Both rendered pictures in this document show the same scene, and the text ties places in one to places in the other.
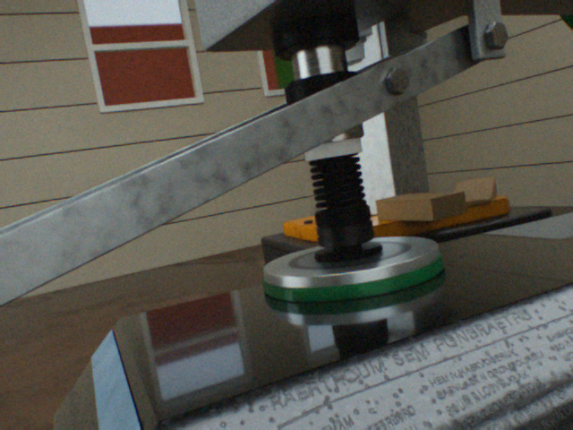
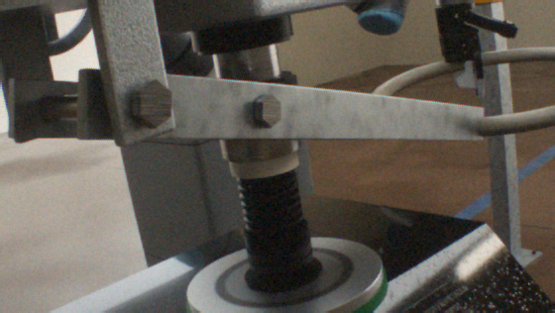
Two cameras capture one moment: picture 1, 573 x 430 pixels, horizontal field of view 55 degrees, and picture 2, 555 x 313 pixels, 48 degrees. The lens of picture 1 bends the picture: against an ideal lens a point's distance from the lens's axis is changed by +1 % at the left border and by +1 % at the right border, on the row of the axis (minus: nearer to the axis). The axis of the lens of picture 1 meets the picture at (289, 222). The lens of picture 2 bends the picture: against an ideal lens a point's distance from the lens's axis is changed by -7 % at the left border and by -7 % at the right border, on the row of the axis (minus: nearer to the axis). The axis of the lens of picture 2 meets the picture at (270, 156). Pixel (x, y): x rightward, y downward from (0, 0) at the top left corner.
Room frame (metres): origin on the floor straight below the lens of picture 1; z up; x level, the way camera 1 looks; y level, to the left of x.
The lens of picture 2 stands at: (1.28, -0.26, 1.12)
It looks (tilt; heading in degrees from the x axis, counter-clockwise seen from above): 14 degrees down; 162
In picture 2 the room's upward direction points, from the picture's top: 10 degrees counter-clockwise
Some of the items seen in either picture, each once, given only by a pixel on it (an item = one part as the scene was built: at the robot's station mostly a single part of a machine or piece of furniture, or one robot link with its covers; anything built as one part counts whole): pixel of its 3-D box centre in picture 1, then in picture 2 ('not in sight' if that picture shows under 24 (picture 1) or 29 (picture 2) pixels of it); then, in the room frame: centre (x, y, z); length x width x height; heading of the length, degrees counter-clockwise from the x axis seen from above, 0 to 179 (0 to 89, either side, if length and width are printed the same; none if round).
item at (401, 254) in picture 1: (349, 259); (284, 279); (0.66, -0.07, 0.82); 0.21 x 0.21 x 0.01
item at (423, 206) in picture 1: (418, 206); not in sight; (1.28, -0.31, 0.81); 0.20 x 0.10 x 0.05; 27
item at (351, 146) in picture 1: (331, 141); (262, 151); (0.66, -0.07, 0.97); 0.07 x 0.07 x 0.04
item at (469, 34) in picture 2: not in sight; (459, 32); (0.12, 0.58, 0.99); 0.09 x 0.08 x 0.12; 60
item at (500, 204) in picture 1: (386, 216); not in sight; (1.53, -0.28, 0.76); 0.49 x 0.49 x 0.05; 19
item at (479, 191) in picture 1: (473, 191); not in sight; (1.43, -0.49, 0.80); 0.20 x 0.10 x 0.05; 154
